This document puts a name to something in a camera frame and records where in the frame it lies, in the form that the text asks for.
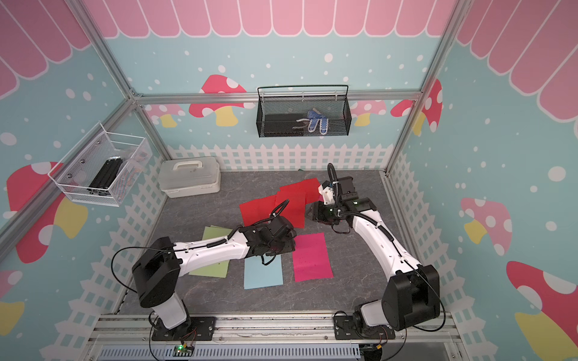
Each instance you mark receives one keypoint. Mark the blue white item in basket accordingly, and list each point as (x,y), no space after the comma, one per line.
(314,122)

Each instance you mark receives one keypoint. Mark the blue paper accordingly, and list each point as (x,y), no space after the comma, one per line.
(258,275)

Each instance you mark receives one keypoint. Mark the black block in wire basket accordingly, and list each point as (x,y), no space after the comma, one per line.
(105,177)

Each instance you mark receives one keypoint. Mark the white plastic storage box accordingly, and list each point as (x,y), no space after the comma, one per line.
(190,177)

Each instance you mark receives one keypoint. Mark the black mesh wall basket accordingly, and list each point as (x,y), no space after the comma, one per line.
(331,100)

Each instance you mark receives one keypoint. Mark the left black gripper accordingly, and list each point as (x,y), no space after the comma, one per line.
(289,245)

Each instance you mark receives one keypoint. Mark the green lit circuit board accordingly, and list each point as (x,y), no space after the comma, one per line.
(183,350)

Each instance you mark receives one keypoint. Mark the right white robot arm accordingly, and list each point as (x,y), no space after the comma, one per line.
(412,293)

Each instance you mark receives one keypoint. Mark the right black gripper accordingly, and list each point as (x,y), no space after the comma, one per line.
(319,214)

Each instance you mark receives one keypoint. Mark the black box in mesh basket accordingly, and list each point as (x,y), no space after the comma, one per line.
(282,125)

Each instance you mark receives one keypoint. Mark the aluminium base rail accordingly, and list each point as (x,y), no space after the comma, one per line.
(297,335)

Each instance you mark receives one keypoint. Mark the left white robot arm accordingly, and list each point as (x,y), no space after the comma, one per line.
(158,270)

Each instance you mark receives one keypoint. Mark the large green paper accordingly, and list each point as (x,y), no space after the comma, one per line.
(216,270)

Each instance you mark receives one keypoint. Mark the white wire wall basket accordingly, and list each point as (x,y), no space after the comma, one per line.
(76,170)

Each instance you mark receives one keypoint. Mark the red paper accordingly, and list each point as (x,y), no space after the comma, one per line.
(257,210)
(308,188)

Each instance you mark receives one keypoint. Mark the magenta paper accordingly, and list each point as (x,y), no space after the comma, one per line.
(311,259)

